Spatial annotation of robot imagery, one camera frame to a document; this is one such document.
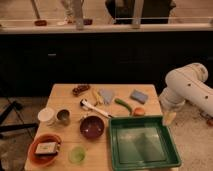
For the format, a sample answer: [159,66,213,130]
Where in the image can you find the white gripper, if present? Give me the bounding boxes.
[161,103,183,126]

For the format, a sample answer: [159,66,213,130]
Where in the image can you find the white boxed eraser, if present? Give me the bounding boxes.
[35,142,58,155]

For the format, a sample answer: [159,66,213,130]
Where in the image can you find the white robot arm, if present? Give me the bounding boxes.
[159,63,213,126]

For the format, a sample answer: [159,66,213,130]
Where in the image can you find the metal cup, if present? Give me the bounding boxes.
[56,109,70,125]

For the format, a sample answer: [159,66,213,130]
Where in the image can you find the white paper cup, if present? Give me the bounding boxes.
[38,107,55,125]

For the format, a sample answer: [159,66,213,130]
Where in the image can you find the orange tomato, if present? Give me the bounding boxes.
[133,107,145,116]

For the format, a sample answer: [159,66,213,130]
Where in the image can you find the blue sponge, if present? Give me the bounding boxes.
[130,90,148,104]

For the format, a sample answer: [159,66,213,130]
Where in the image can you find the green plastic tray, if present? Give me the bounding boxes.
[108,115,182,171]

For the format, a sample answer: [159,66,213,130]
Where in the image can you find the green chili pepper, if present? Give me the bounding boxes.
[114,98,132,115]

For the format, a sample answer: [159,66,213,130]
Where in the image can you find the grey cloth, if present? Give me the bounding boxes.
[99,89,115,104]

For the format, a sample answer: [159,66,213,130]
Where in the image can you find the yellow banana toy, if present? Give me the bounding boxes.
[92,89,104,105]

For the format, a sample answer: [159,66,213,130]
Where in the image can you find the dark red bowl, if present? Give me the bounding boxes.
[80,116,105,140]

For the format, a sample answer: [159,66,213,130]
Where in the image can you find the brown toy car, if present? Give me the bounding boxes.
[72,84,90,96]

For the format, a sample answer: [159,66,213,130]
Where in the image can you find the orange plate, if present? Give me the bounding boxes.
[28,134,62,167]

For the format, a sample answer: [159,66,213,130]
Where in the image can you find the black tripod legs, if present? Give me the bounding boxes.
[0,101,38,138]

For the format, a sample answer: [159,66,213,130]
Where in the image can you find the red dish on ledge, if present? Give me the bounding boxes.
[34,20,47,26]

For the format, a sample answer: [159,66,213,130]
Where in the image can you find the white handled brush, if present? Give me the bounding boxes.
[80,99,111,118]

